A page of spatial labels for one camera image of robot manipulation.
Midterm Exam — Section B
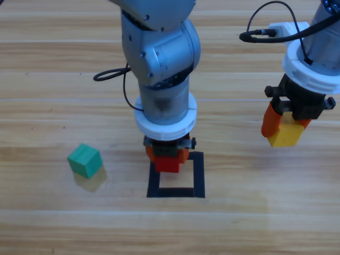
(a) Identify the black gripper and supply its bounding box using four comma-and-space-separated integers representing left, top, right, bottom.
143, 134, 197, 164
261, 73, 336, 139

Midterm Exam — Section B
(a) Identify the red cube block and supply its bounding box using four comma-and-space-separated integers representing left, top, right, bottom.
155, 156, 181, 174

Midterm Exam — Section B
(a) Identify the yellow cube block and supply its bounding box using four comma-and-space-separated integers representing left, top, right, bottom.
267, 110, 305, 148

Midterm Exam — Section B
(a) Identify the green cube block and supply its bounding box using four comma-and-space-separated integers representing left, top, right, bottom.
67, 143, 103, 180

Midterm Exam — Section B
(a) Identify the black tape square outline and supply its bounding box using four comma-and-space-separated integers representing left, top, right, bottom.
146, 151, 206, 199

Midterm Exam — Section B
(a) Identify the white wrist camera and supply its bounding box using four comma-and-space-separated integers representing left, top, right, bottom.
268, 22, 311, 38

